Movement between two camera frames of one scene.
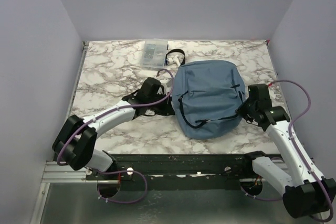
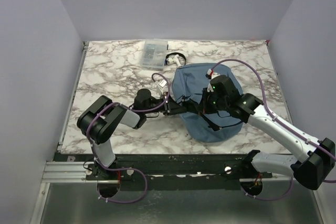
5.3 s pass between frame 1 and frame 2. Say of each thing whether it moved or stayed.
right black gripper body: moved
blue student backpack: moved
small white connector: stayed
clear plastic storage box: stayed
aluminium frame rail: stayed
